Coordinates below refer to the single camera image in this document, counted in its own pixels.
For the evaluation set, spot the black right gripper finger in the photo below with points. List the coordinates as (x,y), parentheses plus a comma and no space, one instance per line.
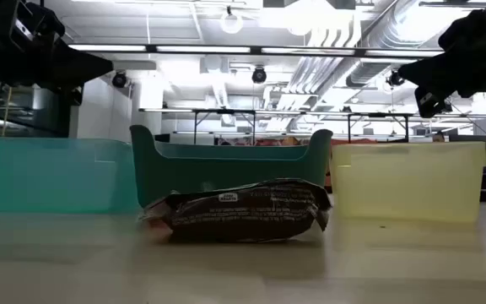
(437,69)

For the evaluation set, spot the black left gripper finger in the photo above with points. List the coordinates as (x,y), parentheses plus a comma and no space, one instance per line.
(74,67)

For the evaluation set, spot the brown chocolate bar wrapper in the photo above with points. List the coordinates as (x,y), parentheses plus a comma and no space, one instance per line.
(243,215)

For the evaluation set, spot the black ceiling spotlight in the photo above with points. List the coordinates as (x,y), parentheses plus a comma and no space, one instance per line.
(119,79)
(395,79)
(259,75)

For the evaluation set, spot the light teal translucent bin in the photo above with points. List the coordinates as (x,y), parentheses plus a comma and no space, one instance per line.
(57,177)

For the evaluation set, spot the yellow translucent bin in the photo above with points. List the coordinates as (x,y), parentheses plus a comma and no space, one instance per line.
(407,181)

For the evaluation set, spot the black overhead light bar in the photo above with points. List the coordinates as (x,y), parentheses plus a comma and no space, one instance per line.
(205,49)

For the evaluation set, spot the dark teal plastic bin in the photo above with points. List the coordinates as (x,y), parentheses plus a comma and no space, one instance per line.
(226,169)

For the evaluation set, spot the black frame table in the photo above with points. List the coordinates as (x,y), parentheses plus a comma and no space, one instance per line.
(226,112)

